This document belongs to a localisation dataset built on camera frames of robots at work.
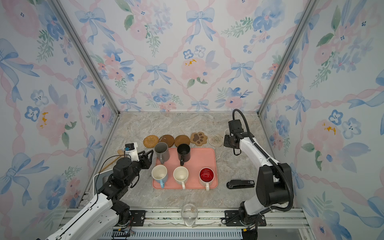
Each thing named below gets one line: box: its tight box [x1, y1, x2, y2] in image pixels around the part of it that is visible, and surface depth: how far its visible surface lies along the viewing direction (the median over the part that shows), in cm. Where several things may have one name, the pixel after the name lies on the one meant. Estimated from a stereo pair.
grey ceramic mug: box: [154, 142, 170, 165], surface depth 90 cm
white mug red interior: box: [198, 167, 215, 192], surface depth 83 cm
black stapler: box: [226, 179, 255, 189], surface depth 85 cm
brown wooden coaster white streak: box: [159, 134, 175, 148], surface depth 106 cm
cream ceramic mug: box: [173, 166, 189, 190], surface depth 81 cm
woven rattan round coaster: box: [143, 135, 159, 148], surface depth 105 cm
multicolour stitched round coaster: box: [208, 134, 223, 147], surface depth 105 cm
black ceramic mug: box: [177, 143, 191, 166], surface depth 92 cm
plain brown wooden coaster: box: [174, 135, 190, 148], surface depth 105 cm
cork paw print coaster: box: [190, 131, 208, 147], surface depth 106 cm
